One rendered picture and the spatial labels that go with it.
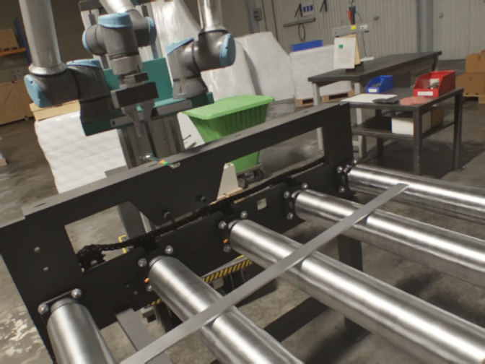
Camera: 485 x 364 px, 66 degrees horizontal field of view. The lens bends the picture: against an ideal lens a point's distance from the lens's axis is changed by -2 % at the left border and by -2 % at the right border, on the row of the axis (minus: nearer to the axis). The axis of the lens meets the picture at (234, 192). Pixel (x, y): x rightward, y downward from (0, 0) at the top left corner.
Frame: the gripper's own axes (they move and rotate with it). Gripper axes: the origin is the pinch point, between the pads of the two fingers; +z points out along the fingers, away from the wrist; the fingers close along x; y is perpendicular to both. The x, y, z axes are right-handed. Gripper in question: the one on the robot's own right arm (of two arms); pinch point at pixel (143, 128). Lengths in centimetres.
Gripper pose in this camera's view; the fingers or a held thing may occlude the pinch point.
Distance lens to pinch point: 123.9
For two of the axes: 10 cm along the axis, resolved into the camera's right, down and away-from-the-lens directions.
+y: -5.5, -2.1, 8.0
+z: 1.8, 9.1, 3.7
